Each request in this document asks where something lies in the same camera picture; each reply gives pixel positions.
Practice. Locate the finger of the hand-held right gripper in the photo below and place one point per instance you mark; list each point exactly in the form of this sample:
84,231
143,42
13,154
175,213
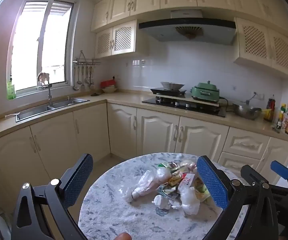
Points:
280,169
250,173

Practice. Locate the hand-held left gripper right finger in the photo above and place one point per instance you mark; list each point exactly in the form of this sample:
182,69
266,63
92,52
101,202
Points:
212,182

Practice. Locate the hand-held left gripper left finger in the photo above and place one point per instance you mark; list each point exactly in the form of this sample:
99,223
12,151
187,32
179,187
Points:
80,180

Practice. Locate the white packet with red print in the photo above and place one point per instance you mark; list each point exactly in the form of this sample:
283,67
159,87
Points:
187,182

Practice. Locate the clear plastic bag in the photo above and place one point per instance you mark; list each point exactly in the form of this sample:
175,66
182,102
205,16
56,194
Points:
146,182

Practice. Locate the yellow green wrapper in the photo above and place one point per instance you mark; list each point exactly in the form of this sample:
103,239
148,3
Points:
201,192

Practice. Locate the cream cabinet drawer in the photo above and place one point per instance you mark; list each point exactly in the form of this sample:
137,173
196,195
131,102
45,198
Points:
236,162
246,142

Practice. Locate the pale bun in plastic bag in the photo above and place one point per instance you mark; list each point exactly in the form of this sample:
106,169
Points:
187,165

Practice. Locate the yellow packet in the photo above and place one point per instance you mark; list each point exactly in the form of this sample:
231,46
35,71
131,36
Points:
176,178

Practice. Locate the green white snack bag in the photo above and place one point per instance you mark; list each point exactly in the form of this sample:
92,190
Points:
170,166

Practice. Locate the dark green wrapper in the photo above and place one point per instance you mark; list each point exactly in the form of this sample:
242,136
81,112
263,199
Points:
166,192

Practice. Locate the cluster of condiment bottles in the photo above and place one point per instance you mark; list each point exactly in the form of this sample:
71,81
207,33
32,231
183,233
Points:
287,120

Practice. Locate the white crumpled tissue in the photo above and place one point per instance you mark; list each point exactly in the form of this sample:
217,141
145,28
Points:
162,202

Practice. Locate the dark sauce bottle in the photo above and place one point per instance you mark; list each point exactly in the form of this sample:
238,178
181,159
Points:
270,110

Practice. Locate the steel bowl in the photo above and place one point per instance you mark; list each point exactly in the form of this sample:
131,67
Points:
246,112

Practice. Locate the tan rounded object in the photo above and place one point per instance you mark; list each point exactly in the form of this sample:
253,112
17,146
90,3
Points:
123,236

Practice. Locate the cream base cabinet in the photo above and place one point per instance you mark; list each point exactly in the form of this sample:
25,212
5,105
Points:
154,132

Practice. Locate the black glass gas stove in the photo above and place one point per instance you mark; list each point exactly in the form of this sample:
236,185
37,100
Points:
184,107

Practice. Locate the pale wooden board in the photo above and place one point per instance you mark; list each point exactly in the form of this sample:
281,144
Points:
201,101

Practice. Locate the stainless double sink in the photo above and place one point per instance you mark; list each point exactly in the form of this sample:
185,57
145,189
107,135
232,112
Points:
34,111

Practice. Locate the small dark dish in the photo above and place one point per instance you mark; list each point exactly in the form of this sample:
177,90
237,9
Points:
95,94

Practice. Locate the green electric cooker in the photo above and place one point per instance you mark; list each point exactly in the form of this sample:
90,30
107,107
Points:
205,91

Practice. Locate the steel faucet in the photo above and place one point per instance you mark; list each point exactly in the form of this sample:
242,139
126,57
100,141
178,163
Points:
49,92

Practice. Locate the steel spatula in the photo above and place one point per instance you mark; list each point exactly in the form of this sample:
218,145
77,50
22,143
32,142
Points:
82,86

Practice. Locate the steel ladle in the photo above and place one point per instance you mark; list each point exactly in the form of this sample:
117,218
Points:
87,80
76,86

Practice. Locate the white bowl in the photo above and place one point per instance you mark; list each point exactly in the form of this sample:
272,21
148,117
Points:
109,90

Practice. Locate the steel skimmer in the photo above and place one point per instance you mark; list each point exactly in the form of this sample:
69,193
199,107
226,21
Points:
91,85

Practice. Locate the black induction cooker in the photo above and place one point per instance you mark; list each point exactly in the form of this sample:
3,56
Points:
167,91

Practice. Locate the red kitchen container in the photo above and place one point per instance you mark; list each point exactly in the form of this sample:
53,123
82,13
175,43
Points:
108,82

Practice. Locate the steel wok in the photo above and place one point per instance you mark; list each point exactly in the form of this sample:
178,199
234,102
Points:
172,85

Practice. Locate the green bottle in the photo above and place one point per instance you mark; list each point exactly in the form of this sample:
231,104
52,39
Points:
11,90

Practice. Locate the cream lattice-door cabinet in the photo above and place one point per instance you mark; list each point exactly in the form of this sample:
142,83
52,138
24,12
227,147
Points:
266,47
121,38

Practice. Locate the kitchen window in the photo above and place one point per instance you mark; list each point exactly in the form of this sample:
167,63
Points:
29,42

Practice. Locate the grey range hood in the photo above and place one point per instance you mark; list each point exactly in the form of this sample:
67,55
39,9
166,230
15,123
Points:
184,33

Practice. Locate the white wall socket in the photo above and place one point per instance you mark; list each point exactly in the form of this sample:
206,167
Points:
259,96

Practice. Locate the steel utensil rail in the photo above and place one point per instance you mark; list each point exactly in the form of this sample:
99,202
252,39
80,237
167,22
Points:
86,62

